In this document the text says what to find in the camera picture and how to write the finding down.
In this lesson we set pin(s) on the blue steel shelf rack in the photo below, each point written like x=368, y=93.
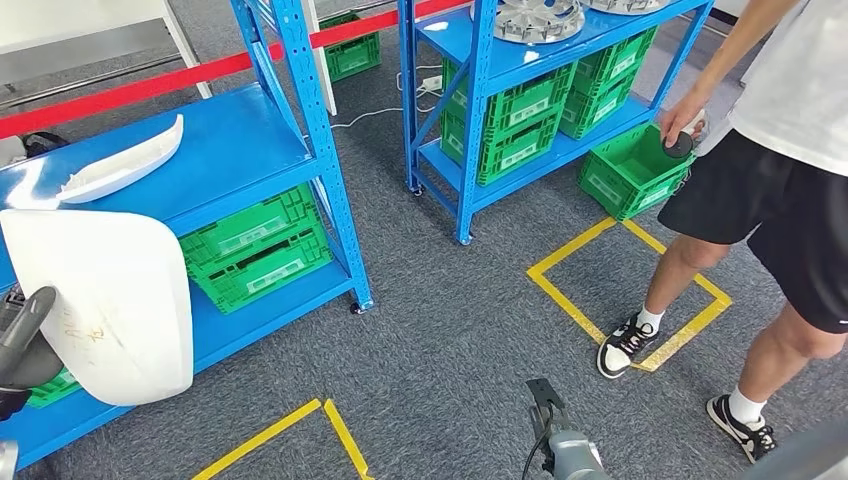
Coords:
x=218, y=152
x=596, y=40

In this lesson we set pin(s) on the person's right hand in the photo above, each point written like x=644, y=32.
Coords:
x=682, y=119

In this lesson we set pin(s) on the black and white handheld remote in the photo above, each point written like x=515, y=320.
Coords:
x=679, y=146

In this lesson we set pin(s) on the person's right foot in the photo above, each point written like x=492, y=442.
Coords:
x=623, y=348

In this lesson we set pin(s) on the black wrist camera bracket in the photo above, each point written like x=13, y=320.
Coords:
x=546, y=397

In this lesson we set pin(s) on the white moulded plastic part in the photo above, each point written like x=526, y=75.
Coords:
x=112, y=298
x=119, y=169

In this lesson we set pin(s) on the black bag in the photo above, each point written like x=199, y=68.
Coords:
x=43, y=142

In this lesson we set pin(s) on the person's foot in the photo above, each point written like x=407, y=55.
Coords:
x=745, y=430
x=623, y=348

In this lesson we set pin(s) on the person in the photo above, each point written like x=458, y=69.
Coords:
x=795, y=185

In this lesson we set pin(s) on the silver wheel hubcap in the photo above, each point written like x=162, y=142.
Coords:
x=543, y=23
x=626, y=4

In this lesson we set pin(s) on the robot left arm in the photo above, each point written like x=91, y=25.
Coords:
x=6, y=460

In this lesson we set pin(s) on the white power strip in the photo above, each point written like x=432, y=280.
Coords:
x=432, y=83

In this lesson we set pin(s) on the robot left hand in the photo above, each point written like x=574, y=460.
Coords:
x=26, y=364

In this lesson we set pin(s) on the person's left foot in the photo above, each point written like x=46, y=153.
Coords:
x=745, y=430

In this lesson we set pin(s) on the yellow floor tape square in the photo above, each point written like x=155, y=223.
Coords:
x=570, y=246
x=265, y=434

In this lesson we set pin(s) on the robot grey shoulder shell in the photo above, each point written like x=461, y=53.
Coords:
x=802, y=454

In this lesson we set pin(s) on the red barrier belt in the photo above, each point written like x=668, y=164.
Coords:
x=132, y=93

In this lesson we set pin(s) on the white top table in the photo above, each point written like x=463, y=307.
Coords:
x=79, y=26

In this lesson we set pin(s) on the person's right forearm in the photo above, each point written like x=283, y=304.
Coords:
x=729, y=53

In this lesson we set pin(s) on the green plastic crate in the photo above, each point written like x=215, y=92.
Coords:
x=530, y=99
x=265, y=281
x=632, y=172
x=56, y=394
x=616, y=60
x=351, y=56
x=596, y=106
x=510, y=149
x=255, y=225

